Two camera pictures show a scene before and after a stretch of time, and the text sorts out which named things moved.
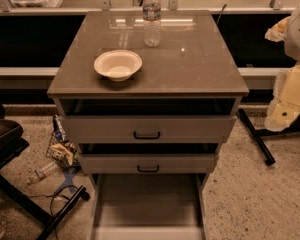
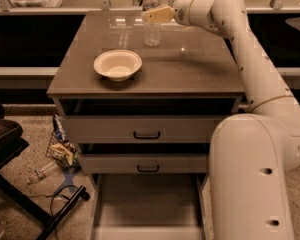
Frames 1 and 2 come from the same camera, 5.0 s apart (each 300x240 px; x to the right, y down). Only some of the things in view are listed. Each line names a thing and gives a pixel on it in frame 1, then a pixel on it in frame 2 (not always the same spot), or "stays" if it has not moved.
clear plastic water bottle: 152,18 stays
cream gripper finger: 278,32 to 159,15
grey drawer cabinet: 150,97 stays
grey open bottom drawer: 149,206 stays
